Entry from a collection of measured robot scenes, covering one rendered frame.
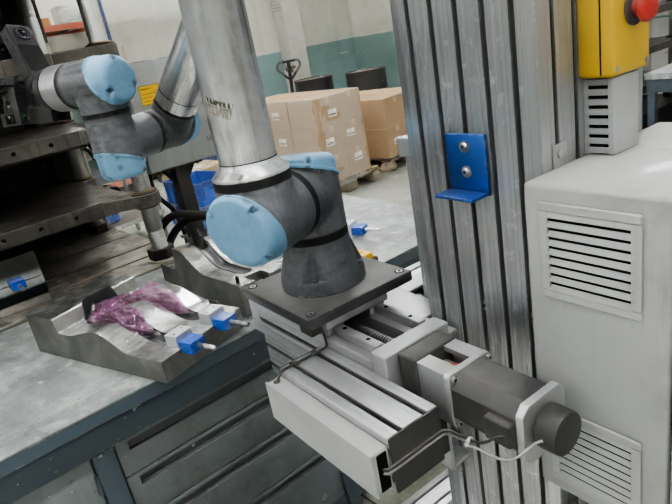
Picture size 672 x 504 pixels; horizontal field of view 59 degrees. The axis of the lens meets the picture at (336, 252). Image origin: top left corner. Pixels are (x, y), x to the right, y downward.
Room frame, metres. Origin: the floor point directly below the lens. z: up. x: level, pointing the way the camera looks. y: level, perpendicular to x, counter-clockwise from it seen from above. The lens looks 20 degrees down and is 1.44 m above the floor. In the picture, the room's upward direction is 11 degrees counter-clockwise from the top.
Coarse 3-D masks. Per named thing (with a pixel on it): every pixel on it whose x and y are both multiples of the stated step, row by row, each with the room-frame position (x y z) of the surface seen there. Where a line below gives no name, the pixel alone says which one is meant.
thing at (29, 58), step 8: (8, 24) 1.09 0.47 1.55; (8, 32) 1.07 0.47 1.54; (16, 32) 1.08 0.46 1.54; (24, 32) 1.09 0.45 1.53; (8, 40) 1.07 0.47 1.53; (16, 40) 1.07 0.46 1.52; (24, 40) 1.08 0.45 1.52; (32, 40) 1.10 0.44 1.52; (8, 48) 1.07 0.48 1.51; (16, 48) 1.06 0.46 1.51; (24, 48) 1.07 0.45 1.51; (32, 48) 1.09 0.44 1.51; (40, 48) 1.10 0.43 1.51; (16, 56) 1.06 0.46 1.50; (24, 56) 1.06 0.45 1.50; (32, 56) 1.07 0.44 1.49; (40, 56) 1.08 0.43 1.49; (16, 64) 1.06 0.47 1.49; (24, 64) 1.05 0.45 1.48; (32, 64) 1.06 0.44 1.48; (40, 64) 1.07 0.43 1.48; (48, 64) 1.08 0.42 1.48; (24, 72) 1.05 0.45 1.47; (32, 72) 1.05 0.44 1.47; (32, 80) 1.04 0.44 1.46; (32, 88) 1.05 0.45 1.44
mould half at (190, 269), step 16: (208, 240) 1.70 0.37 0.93; (176, 256) 1.66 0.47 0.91; (192, 256) 1.62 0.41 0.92; (224, 256) 1.63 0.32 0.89; (176, 272) 1.69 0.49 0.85; (192, 272) 1.60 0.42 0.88; (208, 272) 1.55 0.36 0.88; (224, 272) 1.52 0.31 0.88; (272, 272) 1.45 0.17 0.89; (192, 288) 1.62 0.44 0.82; (208, 288) 1.53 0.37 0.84; (224, 288) 1.45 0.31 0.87; (240, 288) 1.39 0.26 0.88; (224, 304) 1.48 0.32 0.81; (240, 304) 1.40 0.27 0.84
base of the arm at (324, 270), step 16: (304, 240) 0.92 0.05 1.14; (320, 240) 0.92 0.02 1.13; (336, 240) 0.93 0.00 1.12; (352, 240) 0.98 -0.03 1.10; (288, 256) 0.94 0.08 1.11; (304, 256) 0.92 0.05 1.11; (320, 256) 0.92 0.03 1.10; (336, 256) 0.92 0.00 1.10; (352, 256) 0.94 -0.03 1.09; (288, 272) 0.94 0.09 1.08; (304, 272) 0.91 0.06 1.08; (320, 272) 0.91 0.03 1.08; (336, 272) 0.91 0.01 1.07; (352, 272) 0.92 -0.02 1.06; (288, 288) 0.93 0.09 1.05; (304, 288) 0.91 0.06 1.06; (320, 288) 0.90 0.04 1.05; (336, 288) 0.90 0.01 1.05
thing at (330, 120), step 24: (288, 96) 6.13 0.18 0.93; (312, 96) 5.68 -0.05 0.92; (336, 96) 5.50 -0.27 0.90; (288, 120) 5.62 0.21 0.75; (312, 120) 5.37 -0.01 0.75; (336, 120) 5.47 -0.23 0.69; (360, 120) 5.67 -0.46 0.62; (288, 144) 5.67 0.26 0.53; (312, 144) 5.40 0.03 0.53; (336, 144) 5.44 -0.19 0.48; (360, 144) 5.64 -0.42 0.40; (360, 168) 5.61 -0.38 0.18
